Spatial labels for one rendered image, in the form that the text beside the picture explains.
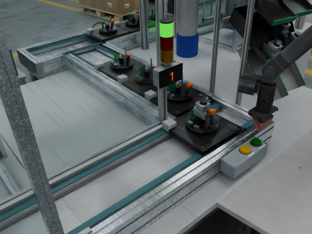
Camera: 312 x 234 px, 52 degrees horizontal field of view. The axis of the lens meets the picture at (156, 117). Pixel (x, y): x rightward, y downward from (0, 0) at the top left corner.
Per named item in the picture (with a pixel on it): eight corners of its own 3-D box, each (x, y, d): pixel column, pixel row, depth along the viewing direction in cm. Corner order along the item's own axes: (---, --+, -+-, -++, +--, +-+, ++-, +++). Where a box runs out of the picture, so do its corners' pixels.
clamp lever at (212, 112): (215, 125, 130) (216, 109, 126) (211, 127, 129) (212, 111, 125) (208, 122, 132) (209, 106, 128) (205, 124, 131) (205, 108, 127)
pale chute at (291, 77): (299, 87, 157) (306, 84, 153) (280, 94, 152) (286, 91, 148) (275, 37, 161) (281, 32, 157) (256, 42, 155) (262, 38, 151)
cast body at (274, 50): (277, 58, 137) (286, 46, 132) (270, 61, 136) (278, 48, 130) (266, 45, 141) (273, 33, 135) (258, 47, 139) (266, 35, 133)
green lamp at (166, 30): (176, 35, 116) (176, 22, 113) (165, 38, 113) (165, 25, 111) (167, 32, 119) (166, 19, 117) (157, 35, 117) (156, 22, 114)
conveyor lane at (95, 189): (252, 138, 145) (256, 120, 139) (92, 245, 101) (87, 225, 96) (206, 113, 163) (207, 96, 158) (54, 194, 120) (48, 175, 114)
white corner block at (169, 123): (177, 129, 137) (177, 121, 135) (169, 133, 135) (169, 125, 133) (169, 124, 140) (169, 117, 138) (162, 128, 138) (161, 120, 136)
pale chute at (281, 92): (282, 97, 149) (289, 94, 145) (261, 105, 144) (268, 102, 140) (257, 44, 153) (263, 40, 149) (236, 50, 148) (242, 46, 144)
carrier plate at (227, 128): (242, 131, 135) (242, 126, 133) (203, 155, 122) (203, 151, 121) (200, 108, 150) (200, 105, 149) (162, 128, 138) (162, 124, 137)
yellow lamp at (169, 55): (176, 60, 122) (176, 48, 119) (166, 64, 119) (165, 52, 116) (167, 56, 125) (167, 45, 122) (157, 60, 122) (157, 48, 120)
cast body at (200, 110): (211, 116, 131) (213, 102, 127) (204, 120, 129) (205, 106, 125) (198, 108, 137) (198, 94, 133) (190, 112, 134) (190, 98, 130)
